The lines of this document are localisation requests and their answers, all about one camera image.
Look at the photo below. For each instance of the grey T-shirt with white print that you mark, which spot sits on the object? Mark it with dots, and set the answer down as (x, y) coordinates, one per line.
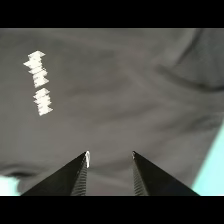
(110, 93)

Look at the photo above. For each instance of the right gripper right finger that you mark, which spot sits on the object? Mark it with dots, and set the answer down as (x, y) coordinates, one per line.
(153, 181)

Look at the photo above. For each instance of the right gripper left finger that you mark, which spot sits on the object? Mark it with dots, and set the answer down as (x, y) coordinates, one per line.
(68, 180)

